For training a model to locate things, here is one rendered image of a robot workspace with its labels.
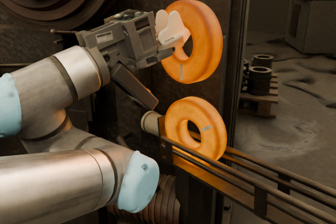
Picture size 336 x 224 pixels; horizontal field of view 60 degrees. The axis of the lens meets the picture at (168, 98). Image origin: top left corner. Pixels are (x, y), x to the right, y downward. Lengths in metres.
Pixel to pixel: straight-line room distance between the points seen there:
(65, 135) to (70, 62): 0.11
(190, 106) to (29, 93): 0.33
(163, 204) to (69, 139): 0.39
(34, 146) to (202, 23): 0.33
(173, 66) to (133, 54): 0.14
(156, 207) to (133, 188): 0.40
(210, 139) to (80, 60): 0.31
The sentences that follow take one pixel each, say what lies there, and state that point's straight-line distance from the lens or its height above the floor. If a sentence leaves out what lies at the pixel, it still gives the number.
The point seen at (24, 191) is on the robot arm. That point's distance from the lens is 0.28.
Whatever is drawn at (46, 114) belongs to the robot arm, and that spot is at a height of 0.85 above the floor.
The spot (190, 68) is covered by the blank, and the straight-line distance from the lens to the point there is 0.54.
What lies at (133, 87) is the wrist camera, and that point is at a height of 0.85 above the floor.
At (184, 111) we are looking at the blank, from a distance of 0.63.
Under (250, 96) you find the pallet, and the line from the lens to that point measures 2.48.
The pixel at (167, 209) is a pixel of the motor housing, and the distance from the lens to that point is 0.77.
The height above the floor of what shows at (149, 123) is 0.68.
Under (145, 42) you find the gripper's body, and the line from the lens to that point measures 0.48.
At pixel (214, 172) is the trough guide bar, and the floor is 0.67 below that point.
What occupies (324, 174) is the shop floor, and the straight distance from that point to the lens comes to 1.92.
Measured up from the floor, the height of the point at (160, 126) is 0.70.
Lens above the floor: 1.01
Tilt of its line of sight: 22 degrees down
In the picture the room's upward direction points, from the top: straight up
